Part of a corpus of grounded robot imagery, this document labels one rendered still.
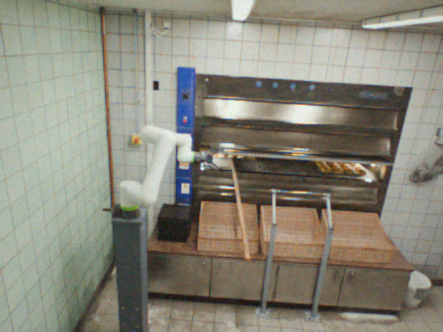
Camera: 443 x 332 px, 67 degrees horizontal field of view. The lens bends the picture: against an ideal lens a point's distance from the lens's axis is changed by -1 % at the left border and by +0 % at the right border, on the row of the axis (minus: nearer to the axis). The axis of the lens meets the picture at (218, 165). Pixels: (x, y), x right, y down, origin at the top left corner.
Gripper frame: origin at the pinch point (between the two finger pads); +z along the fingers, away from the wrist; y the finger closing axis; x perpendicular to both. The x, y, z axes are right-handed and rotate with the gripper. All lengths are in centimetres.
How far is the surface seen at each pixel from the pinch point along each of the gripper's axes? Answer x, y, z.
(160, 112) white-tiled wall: -55, -24, -65
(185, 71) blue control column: -52, -62, -42
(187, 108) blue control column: -52, -30, -39
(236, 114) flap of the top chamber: -54, -27, 6
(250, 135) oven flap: -56, -7, 21
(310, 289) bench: -2, 122, 87
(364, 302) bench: -1, 132, 138
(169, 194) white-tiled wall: -55, 60, -56
